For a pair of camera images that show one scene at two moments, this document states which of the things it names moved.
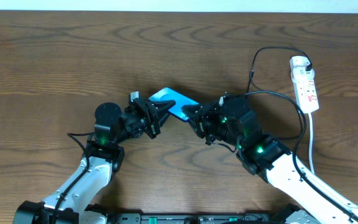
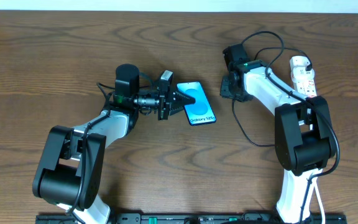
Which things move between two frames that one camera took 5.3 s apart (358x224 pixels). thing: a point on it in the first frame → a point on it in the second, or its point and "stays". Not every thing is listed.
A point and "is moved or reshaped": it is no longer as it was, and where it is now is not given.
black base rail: x=195 y=218 stays
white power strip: x=305 y=85 stays
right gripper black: x=202 y=118 → x=225 y=90
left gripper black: x=150 y=117 → x=162 y=103
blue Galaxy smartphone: x=166 y=94 is moved or reshaped
